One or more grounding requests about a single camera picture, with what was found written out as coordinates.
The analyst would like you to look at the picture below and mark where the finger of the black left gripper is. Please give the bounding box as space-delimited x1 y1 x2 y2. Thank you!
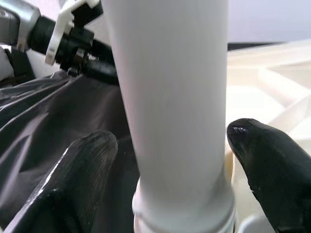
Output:
83 59 119 86
91 38 114 59

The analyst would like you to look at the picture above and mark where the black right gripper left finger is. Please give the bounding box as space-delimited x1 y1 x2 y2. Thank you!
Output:
0 130 119 233

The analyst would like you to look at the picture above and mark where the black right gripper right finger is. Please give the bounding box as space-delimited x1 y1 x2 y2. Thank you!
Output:
226 118 311 233

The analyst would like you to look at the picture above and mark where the white plastic table leg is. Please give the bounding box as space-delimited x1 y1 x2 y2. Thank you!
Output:
102 0 237 233

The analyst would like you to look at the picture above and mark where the white plastic children tabletop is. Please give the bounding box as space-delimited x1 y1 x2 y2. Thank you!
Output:
225 40 311 233

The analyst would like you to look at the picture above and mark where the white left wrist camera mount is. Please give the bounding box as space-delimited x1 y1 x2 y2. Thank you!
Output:
44 0 104 66

